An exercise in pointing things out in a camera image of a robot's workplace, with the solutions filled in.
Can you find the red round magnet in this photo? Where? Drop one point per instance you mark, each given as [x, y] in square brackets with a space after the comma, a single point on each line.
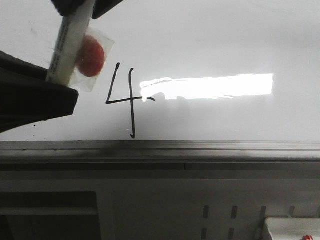
[90, 58]

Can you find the grey metal whiteboard frame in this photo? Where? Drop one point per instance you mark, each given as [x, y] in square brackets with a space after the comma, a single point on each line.
[100, 155]

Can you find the white whiteboard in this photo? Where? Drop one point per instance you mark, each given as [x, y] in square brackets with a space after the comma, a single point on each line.
[211, 70]

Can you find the white black whiteboard marker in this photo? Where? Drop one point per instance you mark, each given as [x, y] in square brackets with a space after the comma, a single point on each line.
[69, 41]

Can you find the white plastic marker tray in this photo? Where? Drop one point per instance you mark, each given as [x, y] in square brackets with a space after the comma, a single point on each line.
[276, 228]

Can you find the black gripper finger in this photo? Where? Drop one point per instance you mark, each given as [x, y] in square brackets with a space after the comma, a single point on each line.
[68, 7]
[26, 97]

